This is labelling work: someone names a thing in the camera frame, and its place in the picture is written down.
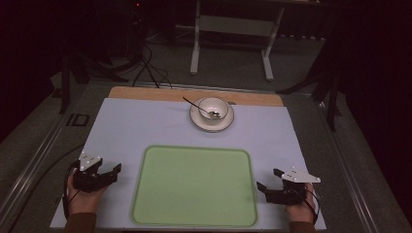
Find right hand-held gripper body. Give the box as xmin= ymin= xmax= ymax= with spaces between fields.
xmin=267 ymin=166 xmax=322 ymax=206

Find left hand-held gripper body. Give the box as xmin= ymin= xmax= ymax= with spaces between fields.
xmin=72 ymin=150 xmax=113 ymax=194

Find person's left hand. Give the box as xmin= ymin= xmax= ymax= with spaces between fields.
xmin=65 ymin=176 xmax=109 ymax=216

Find person's right hand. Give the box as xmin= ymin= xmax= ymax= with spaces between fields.
xmin=284 ymin=183 xmax=318 ymax=224

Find white table mat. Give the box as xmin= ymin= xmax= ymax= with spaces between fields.
xmin=50 ymin=96 xmax=327 ymax=232

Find green tray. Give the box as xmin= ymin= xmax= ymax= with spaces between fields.
xmin=130 ymin=144 xmax=259 ymax=228

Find white saucer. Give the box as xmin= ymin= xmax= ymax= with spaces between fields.
xmin=189 ymin=100 xmax=235 ymax=134

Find wooden table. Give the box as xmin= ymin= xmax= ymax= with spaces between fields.
xmin=107 ymin=85 xmax=286 ymax=108

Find black tripod stand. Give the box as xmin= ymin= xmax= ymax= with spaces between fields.
xmin=276 ymin=61 xmax=344 ymax=133
xmin=57 ymin=48 xmax=130 ymax=116

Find white bowl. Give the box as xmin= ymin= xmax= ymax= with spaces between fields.
xmin=196 ymin=96 xmax=230 ymax=121

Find metal spoon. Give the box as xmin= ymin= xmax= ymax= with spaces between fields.
xmin=182 ymin=95 xmax=223 ymax=119

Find white metal stand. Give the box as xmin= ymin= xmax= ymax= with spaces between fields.
xmin=189 ymin=0 xmax=287 ymax=83

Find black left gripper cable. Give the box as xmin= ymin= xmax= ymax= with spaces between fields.
xmin=62 ymin=160 xmax=82 ymax=221

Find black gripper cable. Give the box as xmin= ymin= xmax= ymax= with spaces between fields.
xmin=62 ymin=160 xmax=82 ymax=221
xmin=304 ymin=188 xmax=323 ymax=226

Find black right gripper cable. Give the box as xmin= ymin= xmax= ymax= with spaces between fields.
xmin=304 ymin=188 xmax=323 ymax=226

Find thin black floor cable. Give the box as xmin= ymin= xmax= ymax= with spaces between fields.
xmin=5 ymin=143 xmax=86 ymax=233

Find metal floor rail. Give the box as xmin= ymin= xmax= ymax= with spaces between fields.
xmin=310 ymin=92 xmax=382 ymax=233
xmin=0 ymin=108 xmax=77 ymax=227

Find black floor cables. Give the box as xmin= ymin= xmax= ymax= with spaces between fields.
xmin=130 ymin=44 xmax=173 ymax=90

